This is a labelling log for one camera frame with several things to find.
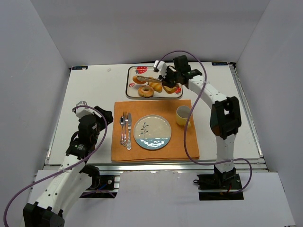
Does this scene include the sugared orange donut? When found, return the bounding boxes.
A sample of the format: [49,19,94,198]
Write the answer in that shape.
[138,85,154,98]

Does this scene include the silver metal tongs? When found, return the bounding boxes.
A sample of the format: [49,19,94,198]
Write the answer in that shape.
[136,76,162,83]

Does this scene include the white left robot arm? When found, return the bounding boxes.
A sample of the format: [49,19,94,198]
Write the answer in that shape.
[23,103,113,227]

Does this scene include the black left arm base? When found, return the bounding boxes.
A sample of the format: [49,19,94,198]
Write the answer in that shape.
[80,165,117,199]

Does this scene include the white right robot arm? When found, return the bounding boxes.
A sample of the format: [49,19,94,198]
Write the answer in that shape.
[153,55,241,190]

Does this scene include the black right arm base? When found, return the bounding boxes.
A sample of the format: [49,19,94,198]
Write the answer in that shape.
[193,167,244,201]

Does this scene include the brown bread slice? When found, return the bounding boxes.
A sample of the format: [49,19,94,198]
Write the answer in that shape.
[162,86,178,94]

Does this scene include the striped orange bread roll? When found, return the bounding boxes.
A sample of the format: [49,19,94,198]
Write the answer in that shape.
[148,82,162,93]

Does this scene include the silver spoon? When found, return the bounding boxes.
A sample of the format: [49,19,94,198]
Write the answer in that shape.
[120,116,125,145]

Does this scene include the silver fork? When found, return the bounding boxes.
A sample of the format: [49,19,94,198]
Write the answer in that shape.
[123,112,128,146]

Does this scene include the yellow ceramic mug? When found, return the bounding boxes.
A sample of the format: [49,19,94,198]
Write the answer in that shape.
[176,105,191,126]

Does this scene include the silver table knife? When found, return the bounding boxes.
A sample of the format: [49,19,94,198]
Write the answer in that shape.
[126,113,132,150]

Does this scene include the smooth oval orange bun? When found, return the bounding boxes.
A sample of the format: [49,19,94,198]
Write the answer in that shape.
[132,76,147,85]

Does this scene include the white strawberry print tray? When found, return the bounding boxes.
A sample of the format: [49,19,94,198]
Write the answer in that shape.
[125,65,183,99]

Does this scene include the blue and beige plate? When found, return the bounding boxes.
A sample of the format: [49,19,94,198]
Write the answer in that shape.
[133,114,172,150]

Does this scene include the orange cloth placemat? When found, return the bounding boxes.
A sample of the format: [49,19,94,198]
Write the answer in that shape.
[111,99,192,162]

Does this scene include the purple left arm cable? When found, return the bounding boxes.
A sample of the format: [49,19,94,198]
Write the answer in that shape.
[3,105,108,227]

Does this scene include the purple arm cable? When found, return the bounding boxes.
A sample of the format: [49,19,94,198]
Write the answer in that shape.
[158,50,252,195]
[3,105,108,227]

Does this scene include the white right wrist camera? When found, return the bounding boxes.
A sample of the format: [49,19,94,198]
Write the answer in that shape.
[153,60,167,78]

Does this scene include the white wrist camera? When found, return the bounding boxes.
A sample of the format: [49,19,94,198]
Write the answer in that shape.
[153,60,167,78]
[73,101,94,119]

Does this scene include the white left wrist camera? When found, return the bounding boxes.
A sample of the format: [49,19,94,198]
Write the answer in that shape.
[73,101,94,119]

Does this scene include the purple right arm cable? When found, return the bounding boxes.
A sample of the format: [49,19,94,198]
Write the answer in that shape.
[158,50,252,195]

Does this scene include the aluminium table frame rail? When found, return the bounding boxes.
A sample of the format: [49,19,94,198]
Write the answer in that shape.
[229,62,269,172]

